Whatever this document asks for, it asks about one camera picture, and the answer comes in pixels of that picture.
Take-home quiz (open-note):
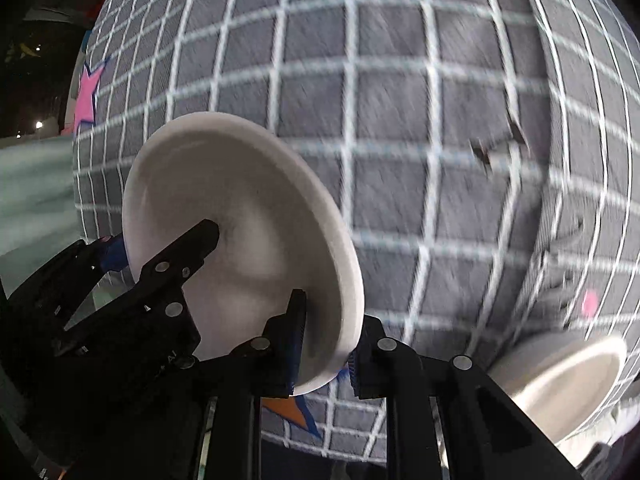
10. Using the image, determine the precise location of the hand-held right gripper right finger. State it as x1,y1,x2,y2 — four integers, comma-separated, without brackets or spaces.
349,315,582,480

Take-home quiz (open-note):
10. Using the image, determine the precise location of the large white round plate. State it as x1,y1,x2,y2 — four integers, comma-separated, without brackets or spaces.
121,111,366,395

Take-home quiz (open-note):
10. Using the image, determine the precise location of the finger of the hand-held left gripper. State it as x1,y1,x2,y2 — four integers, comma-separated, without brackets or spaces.
100,219,221,367
49,234,127,333

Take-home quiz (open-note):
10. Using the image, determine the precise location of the pale green cloth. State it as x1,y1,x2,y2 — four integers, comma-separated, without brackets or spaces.
0,135,83,261

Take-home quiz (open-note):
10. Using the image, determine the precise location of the grey checked tablecloth with stars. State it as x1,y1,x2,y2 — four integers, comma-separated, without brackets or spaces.
72,0,640,463

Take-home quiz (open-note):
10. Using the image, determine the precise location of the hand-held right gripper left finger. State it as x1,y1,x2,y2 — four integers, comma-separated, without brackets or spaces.
199,288,308,480

